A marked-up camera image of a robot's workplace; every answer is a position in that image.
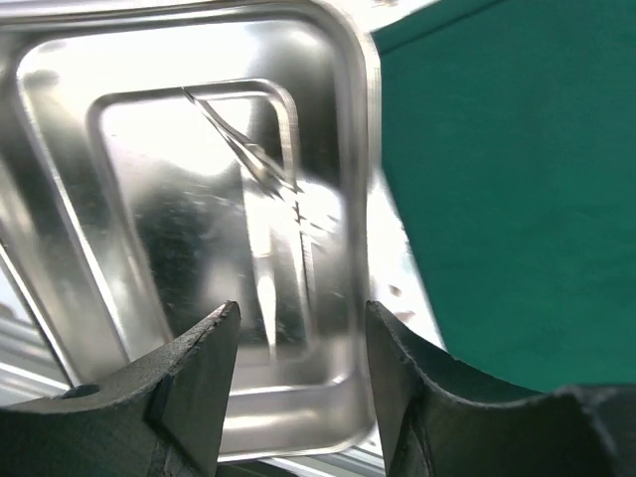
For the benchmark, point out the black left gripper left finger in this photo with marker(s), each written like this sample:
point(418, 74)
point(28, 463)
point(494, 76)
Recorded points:
point(161, 415)

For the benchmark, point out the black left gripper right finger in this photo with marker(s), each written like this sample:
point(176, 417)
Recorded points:
point(438, 416)

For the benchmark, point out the stainless steel tray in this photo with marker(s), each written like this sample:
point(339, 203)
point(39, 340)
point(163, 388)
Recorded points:
point(122, 207)

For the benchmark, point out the green surgical cloth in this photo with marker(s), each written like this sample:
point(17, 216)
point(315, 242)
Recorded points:
point(509, 146)

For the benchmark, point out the aluminium table frame rail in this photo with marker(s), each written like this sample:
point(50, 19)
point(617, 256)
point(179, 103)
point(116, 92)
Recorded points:
point(29, 370)

